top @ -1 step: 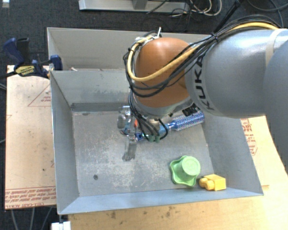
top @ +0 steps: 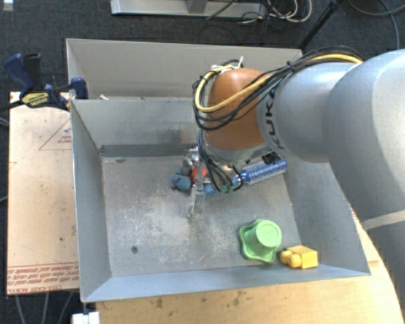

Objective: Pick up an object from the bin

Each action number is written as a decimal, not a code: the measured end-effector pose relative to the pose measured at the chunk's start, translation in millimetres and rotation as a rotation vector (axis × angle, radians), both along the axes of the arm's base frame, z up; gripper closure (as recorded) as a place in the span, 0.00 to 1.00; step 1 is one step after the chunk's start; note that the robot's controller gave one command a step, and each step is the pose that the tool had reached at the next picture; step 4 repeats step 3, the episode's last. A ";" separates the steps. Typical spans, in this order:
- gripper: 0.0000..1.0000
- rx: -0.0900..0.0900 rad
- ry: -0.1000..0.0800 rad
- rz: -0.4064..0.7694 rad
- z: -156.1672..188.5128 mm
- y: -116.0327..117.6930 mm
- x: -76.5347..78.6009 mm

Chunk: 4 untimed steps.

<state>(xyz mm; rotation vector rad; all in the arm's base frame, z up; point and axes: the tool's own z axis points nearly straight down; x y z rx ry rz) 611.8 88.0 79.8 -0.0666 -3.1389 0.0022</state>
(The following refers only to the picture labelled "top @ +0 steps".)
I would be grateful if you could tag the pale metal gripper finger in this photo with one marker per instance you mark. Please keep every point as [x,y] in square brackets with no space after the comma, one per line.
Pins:
[191,205]
[200,202]

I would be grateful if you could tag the orange round toy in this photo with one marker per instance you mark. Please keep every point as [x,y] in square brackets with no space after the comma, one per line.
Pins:
[202,172]

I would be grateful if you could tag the blue toy animal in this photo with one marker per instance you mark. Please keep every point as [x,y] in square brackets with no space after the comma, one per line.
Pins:
[181,181]

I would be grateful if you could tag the grey metal bin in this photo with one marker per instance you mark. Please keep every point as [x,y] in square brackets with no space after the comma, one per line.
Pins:
[162,221]

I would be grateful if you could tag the blue studded cylinder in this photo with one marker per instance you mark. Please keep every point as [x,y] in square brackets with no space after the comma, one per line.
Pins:
[265,172]

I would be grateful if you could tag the green flower-shaped cup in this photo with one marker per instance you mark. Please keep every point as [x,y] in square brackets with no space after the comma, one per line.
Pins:
[261,240]

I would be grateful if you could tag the yellow toy block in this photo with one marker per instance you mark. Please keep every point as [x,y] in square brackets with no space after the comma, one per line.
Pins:
[303,258]

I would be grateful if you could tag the brown cardboard board red print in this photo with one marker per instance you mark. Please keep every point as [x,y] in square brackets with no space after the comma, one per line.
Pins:
[40,197]

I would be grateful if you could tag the black cylinder on white bracket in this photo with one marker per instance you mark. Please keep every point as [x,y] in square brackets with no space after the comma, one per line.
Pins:
[270,157]

